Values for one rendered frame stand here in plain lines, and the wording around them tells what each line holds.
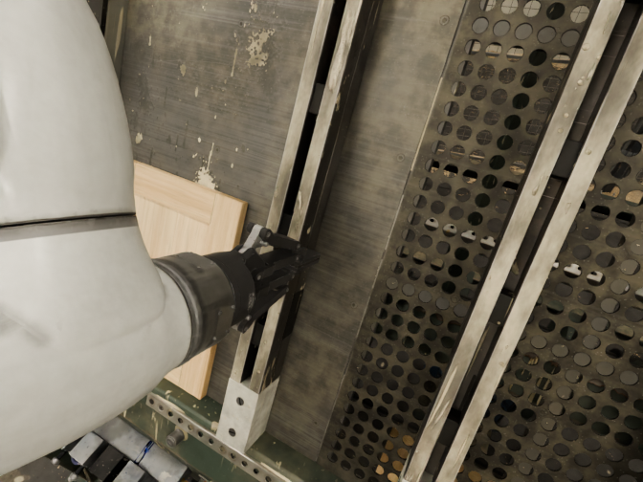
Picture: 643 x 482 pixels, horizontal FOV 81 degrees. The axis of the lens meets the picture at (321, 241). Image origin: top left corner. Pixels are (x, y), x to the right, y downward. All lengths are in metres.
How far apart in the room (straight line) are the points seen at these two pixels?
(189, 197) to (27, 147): 0.51
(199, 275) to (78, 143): 0.13
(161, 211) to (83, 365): 0.57
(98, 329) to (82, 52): 0.15
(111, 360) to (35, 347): 0.04
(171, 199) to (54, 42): 0.53
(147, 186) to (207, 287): 0.51
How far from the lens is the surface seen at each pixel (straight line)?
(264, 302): 0.46
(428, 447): 0.60
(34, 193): 0.24
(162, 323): 0.27
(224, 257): 0.37
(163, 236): 0.79
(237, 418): 0.72
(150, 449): 1.01
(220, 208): 0.68
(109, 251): 0.25
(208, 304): 0.31
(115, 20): 0.88
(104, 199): 0.25
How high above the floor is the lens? 1.64
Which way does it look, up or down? 45 degrees down
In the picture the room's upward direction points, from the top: straight up
